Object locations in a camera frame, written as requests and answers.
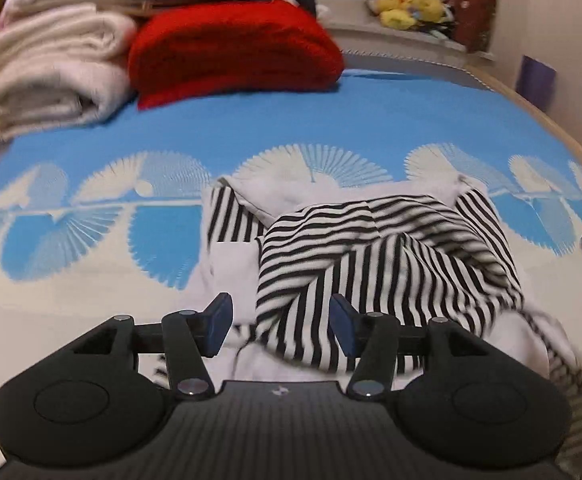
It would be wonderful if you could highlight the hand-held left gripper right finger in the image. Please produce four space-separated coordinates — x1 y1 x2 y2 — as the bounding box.
330 294 486 402

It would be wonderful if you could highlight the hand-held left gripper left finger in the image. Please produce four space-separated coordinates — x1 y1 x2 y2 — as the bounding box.
73 292 234 402

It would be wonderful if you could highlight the yellow plush toy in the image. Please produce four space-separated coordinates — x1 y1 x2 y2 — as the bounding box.
410 0 449 23
368 0 416 31

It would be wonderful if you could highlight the window sill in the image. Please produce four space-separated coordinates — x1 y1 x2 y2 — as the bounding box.
316 0 494 68

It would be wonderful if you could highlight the cream folded blanket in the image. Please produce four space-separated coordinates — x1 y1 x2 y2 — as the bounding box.
0 2 139 141

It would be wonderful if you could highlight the blue and white bed sheet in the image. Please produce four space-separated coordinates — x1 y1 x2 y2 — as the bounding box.
0 55 582 411

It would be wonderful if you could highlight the wooden bed frame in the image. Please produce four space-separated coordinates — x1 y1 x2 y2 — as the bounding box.
471 70 582 186

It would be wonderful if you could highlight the red folded knit blanket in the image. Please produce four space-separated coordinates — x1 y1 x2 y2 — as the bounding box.
128 0 346 111

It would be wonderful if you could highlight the striped hooded top white vest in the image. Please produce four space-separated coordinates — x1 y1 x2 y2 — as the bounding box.
198 172 582 476

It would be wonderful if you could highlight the purple box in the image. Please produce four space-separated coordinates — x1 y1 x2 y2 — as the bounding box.
518 55 556 113

